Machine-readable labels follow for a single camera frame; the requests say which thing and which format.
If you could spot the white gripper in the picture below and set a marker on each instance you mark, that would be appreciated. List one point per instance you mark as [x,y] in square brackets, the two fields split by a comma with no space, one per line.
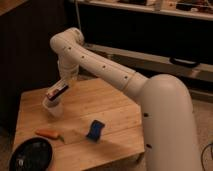
[68,76]

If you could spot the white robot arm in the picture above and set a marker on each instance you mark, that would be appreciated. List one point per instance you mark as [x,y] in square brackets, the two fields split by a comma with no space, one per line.
[169,128]

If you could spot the white ceramic cup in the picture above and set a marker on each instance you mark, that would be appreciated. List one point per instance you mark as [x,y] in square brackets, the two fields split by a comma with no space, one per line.
[54,107]

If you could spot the orange carrot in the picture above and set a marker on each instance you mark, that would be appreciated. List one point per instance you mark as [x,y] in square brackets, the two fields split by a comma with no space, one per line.
[49,134]

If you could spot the blue sponge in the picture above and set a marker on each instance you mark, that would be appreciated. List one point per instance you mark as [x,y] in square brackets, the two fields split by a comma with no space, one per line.
[95,130]

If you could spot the wooden table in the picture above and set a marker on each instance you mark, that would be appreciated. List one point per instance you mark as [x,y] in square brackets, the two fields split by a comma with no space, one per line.
[87,101]

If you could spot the black round plate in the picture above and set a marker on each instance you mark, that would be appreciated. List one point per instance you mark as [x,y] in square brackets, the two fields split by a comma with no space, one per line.
[34,154]

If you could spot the long grey case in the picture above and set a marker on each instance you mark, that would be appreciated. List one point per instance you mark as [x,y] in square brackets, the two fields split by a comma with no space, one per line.
[152,62]

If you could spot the metal pole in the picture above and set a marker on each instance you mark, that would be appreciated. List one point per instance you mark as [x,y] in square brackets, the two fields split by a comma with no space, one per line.
[78,14]

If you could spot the cluttered shelf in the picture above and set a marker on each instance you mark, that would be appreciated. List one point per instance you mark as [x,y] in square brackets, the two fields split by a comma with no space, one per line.
[156,7]

